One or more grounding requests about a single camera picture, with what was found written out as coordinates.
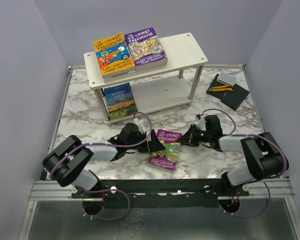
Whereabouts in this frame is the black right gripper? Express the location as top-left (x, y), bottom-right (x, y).
top-left (177, 124), bottom-right (212, 147)

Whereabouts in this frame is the purple green treehouse book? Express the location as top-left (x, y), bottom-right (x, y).
top-left (148, 129), bottom-right (182, 172)

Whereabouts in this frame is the Animal Farm book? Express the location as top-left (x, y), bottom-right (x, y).
top-left (103, 82), bottom-right (138, 120)

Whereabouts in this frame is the blue treehouse book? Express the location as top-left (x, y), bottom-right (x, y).
top-left (135, 57), bottom-right (168, 75)

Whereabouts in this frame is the Little Women book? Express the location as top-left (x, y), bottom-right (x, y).
top-left (101, 68), bottom-right (137, 81)

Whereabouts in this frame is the purple 52-Storey Treehouse book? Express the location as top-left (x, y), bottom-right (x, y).
top-left (124, 27), bottom-right (168, 66)

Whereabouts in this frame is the yellow 130-Storey Treehouse book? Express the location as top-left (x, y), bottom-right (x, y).
top-left (93, 32), bottom-right (136, 75)

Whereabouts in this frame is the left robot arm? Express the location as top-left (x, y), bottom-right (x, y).
top-left (42, 122), bottom-right (165, 198)

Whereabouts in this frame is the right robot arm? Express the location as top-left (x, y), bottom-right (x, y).
top-left (176, 115), bottom-right (289, 196)

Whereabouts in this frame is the large black mat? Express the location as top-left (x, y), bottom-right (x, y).
top-left (205, 73), bottom-right (251, 102)

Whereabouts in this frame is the white two-tier shelf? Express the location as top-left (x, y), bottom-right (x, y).
top-left (84, 32), bottom-right (208, 125)

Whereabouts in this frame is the small black mat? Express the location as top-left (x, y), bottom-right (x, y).
top-left (221, 91), bottom-right (250, 111)

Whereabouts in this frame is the grey white box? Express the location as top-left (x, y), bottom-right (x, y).
top-left (217, 72), bottom-right (237, 87)

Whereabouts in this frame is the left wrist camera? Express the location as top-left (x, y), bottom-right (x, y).
top-left (135, 118), bottom-right (149, 131)

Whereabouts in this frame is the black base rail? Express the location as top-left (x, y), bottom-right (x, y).
top-left (72, 178), bottom-right (251, 210)

